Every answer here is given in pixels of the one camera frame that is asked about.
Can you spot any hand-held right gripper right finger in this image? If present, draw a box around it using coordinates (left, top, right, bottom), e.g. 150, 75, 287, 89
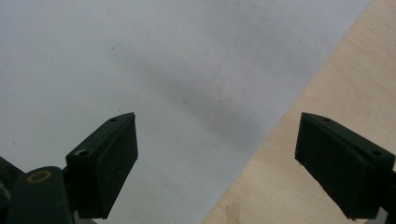
294, 112, 396, 220

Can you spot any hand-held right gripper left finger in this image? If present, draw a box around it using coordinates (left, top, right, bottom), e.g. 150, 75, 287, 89
64, 112, 139, 220

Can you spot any white table mat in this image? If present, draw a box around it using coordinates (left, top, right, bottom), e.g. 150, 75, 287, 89
0, 0, 372, 224

